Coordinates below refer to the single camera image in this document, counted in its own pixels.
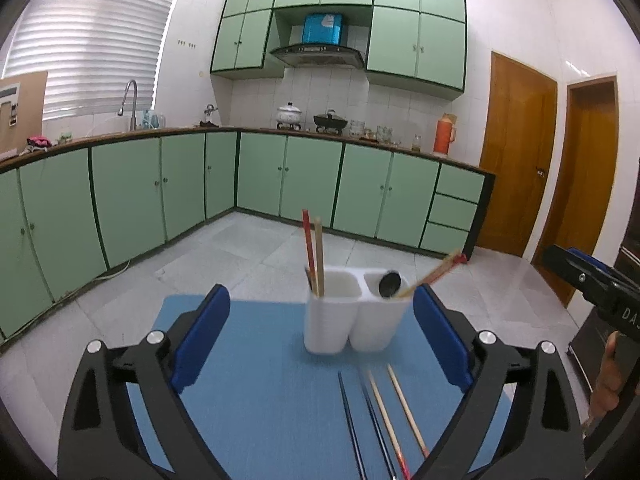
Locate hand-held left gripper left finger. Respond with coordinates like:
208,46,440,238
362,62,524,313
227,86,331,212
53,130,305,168
57,283,232,480

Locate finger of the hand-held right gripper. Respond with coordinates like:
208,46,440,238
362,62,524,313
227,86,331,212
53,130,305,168
566,246,640,295
542,244,617,307

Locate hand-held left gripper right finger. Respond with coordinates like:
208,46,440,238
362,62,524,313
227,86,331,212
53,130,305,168
412,283,586,480

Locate red-tipped bamboo chopstick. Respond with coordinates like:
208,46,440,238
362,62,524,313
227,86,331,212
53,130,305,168
415,254,469,297
411,249,463,296
367,370,412,480
301,209,318,297

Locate black plastic spoon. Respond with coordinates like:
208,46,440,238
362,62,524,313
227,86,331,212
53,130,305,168
378,271,402,298

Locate dark blue chopstick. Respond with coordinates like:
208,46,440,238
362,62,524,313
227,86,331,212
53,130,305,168
357,372,398,480
337,371,368,480

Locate white two-compartment utensil holder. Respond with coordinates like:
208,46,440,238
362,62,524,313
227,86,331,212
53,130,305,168
304,269,415,356

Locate person's right hand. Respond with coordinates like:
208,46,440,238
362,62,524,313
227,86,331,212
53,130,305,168
589,331,627,423

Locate blue table mat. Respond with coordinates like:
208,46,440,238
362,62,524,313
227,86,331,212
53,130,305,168
125,294,516,480

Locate green drawer front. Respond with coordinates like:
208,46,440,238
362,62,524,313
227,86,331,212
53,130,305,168
430,194,478,231
435,164,485,201
420,222,471,256

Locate closed wooden door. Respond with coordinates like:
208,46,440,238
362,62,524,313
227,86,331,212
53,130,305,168
474,51,558,261

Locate orange thermos flask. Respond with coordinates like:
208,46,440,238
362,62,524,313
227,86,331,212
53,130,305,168
432,113,457,156

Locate green base cabinets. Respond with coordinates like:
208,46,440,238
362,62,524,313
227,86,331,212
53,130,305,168
0,130,496,346

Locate brown kitchen countertop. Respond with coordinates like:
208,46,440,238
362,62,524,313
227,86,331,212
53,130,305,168
0,126,496,176

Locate white lidded pot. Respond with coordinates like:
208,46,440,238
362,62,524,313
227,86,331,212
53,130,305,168
276,102,303,128

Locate steel kitchen faucet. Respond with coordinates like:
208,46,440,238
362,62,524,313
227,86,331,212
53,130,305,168
118,79,138,131

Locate black wok with lid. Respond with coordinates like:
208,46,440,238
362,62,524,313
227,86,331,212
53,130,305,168
313,109,349,134

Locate light wooden board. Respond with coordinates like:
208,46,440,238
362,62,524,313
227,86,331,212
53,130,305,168
0,71,48,158

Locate white device on board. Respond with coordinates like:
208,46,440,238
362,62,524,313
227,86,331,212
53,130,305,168
0,85,21,126

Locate black range hood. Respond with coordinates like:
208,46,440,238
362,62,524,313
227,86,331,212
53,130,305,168
270,44,366,70

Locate white window blind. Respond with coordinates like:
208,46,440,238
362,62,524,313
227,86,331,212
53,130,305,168
0,0,186,121

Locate blue hood chimney cover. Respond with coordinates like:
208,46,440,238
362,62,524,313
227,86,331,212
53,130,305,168
301,11,346,46

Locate wooden door with frame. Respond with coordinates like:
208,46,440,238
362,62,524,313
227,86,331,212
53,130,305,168
531,76,618,308

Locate white floor cable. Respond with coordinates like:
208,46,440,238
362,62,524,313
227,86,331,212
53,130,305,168
50,260,131,306

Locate green wall cabinets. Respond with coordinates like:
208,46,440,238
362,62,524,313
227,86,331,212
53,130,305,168
209,0,468,103

